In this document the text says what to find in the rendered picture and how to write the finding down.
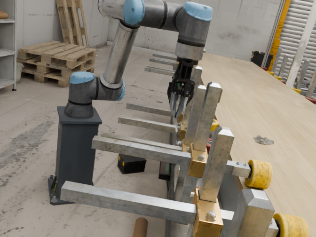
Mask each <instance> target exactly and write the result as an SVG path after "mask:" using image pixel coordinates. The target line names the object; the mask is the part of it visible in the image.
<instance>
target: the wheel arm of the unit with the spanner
mask: <svg viewBox="0 0 316 237"><path fill-rule="evenodd" d="M101 137H107V138H112V139H117V140H122V141H127V142H134V143H139V144H144V145H149V146H154V147H160V148H165V149H170V150H177V151H182V147H180V146H174V145H170V144H164V143H159V142H152V141H147V140H142V139H137V138H132V137H127V136H121V135H117V134H110V133H105V132H103V133H102V135H101Z"/></svg>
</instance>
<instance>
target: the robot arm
mask: <svg viewBox="0 0 316 237"><path fill-rule="evenodd" d="M98 10H99V12H100V13H101V15H102V16H104V17H106V18H109V19H118V20H119V23H118V27H117V31H116V34H115V38H114V41H113V44H112V48H111V52H110V56H109V59H108V62H107V66H106V69H105V72H103V73H102V74H101V75H100V77H95V75H94V74H93V73H91V72H86V71H79V72H75V73H73V74H72V75H71V78H70V86H69V99H68V103H67V105H66V107H65V109H64V114H65V115H66V116H68V117H70V118H74V119H89V118H92V117H93V116H94V109H93V106H92V100H104V101H120V100H121V99H122V98H123V96H124V93H125V82H124V80H123V79H122V75H123V72H124V70H125V67H126V63H127V61H128V58H129V55H130V53H131V50H132V47H133V44H134V41H135V38H136V35H137V33H138V30H139V28H140V26H144V27H150V28H156V29H162V30H168V31H174V32H178V33H179V35H178V40H177V44H176V49H175V55H176V56H177V60H176V61H178V62H179V64H178V66H177V68H176V71H175V73H174V76H173V77H172V79H173V80H172V82H169V86H168V89H167V96H168V100H169V105H170V110H171V113H172V115H173V117H174V118H177V117H178V116H180V115H181V114H182V112H183V111H184V110H185V108H186V106H187V104H188V103H189V102H190V100H191V99H192V97H193V95H194V88H195V87H194V86H195V80H194V78H193V77H191V73H192V68H193V66H194V65H198V61H200V60H202V57H203V53H205V52H206V50H204V48H205V43H206V39H207V35H208V31H209V26H210V22H211V19H212V13H213V9H212V8H211V7H209V6H206V5H202V4H198V3H194V2H189V1H187V2H185V4H184V5H182V4H177V3H171V2H166V1H161V0H98ZM178 95H181V97H180V104H179V106H178V110H177V111H176V109H175V108H176V101H177V100H178Z"/></svg>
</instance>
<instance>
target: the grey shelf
mask: <svg viewBox="0 0 316 237"><path fill-rule="evenodd" d="M0 10H2V11H3V12H6V13H7V14H8V18H7V19H0V45H1V48H0V88H3V87H6V86H9V85H12V84H13V89H12V91H16V29H17V0H0Z"/></svg>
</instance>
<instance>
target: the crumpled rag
mask: <svg viewBox="0 0 316 237"><path fill-rule="evenodd" d="M253 139H255V140H256V142H258V143H263V144H265V145H267V144H269V145H270V144H274V141H273V140H270V139H268V138H267V137H264V138H262V137H261V136H260V135H258V136H256V137H254V138H253Z"/></svg>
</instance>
